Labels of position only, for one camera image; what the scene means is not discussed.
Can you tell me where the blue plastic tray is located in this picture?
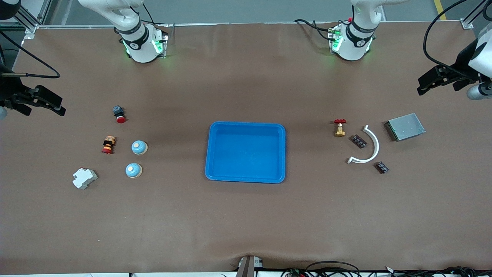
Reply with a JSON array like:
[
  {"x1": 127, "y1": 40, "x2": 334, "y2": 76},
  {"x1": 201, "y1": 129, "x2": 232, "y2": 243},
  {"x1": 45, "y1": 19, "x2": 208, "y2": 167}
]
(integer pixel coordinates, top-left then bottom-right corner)
[{"x1": 204, "y1": 122, "x2": 286, "y2": 184}]

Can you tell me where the grey metal box module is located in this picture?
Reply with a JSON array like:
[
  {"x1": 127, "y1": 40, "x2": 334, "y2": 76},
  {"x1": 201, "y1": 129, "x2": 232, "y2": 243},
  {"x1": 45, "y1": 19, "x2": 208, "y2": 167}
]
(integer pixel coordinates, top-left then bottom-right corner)
[{"x1": 384, "y1": 113, "x2": 426, "y2": 142}]

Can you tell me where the orange red black push button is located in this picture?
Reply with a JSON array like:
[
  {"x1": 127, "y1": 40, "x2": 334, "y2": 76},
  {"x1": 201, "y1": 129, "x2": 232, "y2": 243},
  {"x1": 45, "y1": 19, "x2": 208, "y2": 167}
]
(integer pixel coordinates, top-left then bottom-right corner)
[{"x1": 101, "y1": 135, "x2": 116, "y2": 155}]

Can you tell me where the white circuit breaker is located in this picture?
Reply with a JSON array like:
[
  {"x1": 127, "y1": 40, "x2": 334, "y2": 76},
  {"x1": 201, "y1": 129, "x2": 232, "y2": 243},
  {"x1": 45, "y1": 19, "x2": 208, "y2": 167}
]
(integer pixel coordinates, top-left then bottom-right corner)
[{"x1": 72, "y1": 168, "x2": 98, "y2": 190}]

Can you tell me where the white curved plastic arc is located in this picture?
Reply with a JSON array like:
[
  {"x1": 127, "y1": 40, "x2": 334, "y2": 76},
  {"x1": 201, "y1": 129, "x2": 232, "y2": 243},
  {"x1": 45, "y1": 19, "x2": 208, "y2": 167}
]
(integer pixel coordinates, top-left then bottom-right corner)
[{"x1": 347, "y1": 125, "x2": 380, "y2": 165}]

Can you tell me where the brown table cover mat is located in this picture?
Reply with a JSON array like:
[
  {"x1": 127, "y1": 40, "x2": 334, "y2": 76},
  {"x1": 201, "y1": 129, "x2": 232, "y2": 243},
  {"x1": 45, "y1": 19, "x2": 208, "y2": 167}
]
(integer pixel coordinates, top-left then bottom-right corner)
[{"x1": 0, "y1": 22, "x2": 492, "y2": 274}]

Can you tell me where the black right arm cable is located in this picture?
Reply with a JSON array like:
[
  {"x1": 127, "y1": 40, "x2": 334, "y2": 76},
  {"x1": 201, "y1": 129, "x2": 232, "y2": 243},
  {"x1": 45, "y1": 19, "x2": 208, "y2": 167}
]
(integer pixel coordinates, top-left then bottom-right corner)
[{"x1": 0, "y1": 30, "x2": 61, "y2": 79}]

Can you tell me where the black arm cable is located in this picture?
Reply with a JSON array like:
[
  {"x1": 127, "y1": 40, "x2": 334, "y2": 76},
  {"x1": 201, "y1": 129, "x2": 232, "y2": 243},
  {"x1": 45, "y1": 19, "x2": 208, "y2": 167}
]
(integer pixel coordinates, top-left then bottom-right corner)
[
  {"x1": 423, "y1": 0, "x2": 492, "y2": 77},
  {"x1": 0, "y1": 30, "x2": 61, "y2": 79}
]

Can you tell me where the aluminium frame corner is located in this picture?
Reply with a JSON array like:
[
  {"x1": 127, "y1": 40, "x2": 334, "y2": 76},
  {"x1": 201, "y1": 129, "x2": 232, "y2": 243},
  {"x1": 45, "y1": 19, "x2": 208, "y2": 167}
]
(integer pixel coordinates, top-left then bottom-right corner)
[
  {"x1": 460, "y1": 0, "x2": 492, "y2": 30},
  {"x1": 15, "y1": 0, "x2": 52, "y2": 40}
]

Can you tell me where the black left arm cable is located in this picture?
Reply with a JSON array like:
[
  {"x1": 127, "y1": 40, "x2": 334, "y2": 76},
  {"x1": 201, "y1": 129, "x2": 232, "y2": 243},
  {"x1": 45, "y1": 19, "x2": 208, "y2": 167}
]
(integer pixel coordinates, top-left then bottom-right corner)
[{"x1": 423, "y1": 0, "x2": 492, "y2": 77}]

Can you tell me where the black cable bundle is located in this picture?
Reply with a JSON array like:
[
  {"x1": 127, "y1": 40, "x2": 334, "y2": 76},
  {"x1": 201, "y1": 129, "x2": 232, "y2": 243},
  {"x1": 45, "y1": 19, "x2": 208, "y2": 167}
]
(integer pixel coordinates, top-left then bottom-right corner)
[{"x1": 281, "y1": 261, "x2": 492, "y2": 277}]

